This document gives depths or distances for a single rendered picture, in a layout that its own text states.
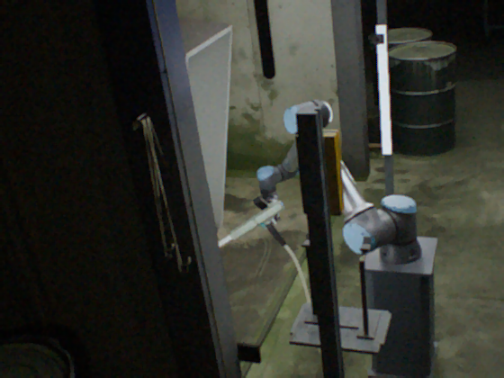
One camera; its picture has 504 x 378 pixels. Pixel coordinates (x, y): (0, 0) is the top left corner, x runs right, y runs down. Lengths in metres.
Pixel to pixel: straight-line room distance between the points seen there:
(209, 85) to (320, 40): 1.61
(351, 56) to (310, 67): 0.33
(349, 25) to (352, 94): 0.52
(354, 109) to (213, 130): 1.71
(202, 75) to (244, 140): 1.96
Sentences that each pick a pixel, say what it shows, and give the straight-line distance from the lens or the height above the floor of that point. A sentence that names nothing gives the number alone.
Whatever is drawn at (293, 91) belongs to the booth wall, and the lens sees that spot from 4.92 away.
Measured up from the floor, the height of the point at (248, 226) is 0.73.
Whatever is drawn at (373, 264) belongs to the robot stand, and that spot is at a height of 0.64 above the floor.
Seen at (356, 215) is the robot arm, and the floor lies 0.92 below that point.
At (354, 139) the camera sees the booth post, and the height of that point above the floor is 0.37.
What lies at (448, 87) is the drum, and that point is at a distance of 5.33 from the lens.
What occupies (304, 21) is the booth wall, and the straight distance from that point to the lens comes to 4.75.
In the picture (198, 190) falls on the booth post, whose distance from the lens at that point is 2.13.
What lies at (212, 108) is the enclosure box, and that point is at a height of 1.19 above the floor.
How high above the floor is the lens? 2.18
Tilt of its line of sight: 25 degrees down
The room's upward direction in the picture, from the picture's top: 8 degrees counter-clockwise
